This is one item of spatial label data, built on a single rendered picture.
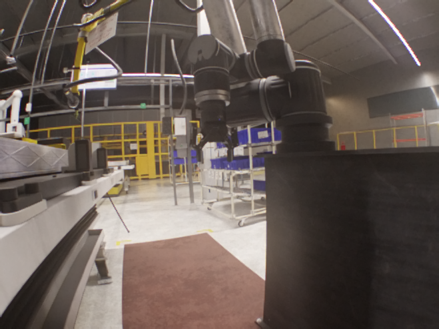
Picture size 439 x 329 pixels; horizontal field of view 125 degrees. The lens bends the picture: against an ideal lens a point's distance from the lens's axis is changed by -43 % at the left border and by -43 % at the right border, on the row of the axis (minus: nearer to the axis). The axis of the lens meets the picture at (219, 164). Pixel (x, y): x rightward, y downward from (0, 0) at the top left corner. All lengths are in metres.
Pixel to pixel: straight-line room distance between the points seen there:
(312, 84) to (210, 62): 0.39
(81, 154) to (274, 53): 0.82
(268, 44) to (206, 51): 0.21
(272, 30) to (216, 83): 0.29
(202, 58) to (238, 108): 0.32
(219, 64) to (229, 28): 0.35
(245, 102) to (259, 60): 0.22
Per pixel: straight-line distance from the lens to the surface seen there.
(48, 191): 0.47
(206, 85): 0.56
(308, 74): 0.80
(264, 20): 0.74
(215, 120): 0.55
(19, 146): 0.69
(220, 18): 0.93
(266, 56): 0.69
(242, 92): 0.85
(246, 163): 2.70
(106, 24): 1.66
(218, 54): 0.61
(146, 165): 10.66
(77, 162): 0.91
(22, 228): 0.29
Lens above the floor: 0.90
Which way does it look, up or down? 2 degrees down
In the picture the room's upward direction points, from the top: 3 degrees counter-clockwise
